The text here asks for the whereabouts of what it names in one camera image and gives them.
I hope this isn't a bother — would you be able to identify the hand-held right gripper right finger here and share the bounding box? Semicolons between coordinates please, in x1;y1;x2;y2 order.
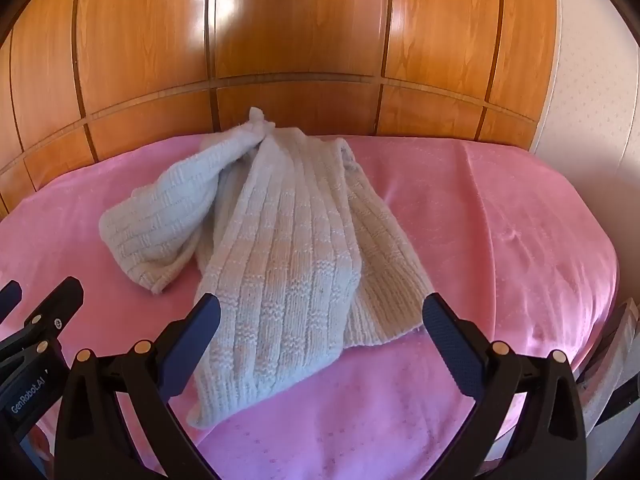
422;292;587;480

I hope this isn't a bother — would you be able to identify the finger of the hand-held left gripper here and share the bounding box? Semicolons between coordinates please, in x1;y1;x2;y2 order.
0;276;84;361
0;280;24;330

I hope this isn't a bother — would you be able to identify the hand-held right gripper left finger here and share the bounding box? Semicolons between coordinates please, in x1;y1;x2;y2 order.
54;293;222;480

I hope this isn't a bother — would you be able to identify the light grey knitted sweater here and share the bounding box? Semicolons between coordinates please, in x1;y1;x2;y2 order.
98;106;436;431

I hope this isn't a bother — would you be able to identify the pink blanket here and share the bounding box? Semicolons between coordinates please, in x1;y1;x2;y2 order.
0;132;621;480

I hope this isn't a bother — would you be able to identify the grey metal frame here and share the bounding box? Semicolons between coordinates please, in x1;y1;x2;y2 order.
575;297;640;441

